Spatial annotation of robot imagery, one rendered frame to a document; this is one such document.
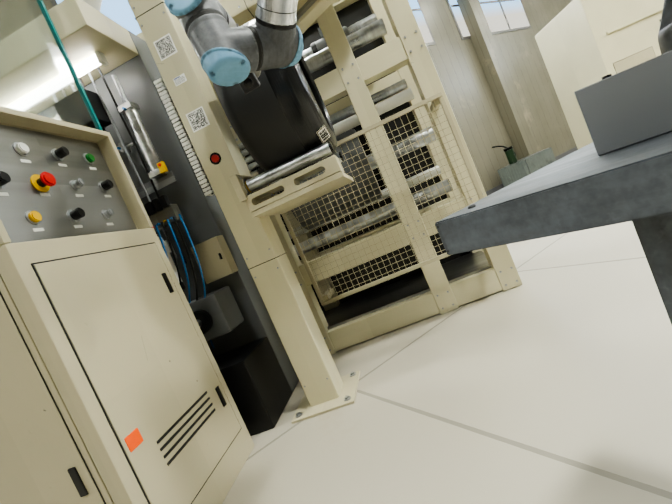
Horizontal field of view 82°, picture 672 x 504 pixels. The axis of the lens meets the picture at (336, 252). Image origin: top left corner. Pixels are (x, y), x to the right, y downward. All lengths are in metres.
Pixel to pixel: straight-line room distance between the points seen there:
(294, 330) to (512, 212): 1.26
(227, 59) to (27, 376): 0.85
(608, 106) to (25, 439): 1.28
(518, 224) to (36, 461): 1.18
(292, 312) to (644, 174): 1.34
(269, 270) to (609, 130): 1.26
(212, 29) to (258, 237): 0.82
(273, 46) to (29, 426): 1.04
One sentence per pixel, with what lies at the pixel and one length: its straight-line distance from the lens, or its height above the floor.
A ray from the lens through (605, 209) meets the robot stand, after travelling 0.34.
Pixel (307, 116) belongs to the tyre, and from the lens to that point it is 1.35.
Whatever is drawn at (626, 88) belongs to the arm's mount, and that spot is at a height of 0.65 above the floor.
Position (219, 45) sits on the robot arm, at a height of 1.06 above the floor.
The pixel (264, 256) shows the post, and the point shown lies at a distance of 1.52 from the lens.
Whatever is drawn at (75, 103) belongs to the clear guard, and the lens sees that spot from 1.65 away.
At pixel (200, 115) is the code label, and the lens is 1.63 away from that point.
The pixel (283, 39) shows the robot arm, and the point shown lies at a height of 1.06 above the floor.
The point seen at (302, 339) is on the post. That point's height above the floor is 0.28.
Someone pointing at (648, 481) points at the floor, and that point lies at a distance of 0.97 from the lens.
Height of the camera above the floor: 0.64
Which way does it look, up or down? 4 degrees down
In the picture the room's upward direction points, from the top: 24 degrees counter-clockwise
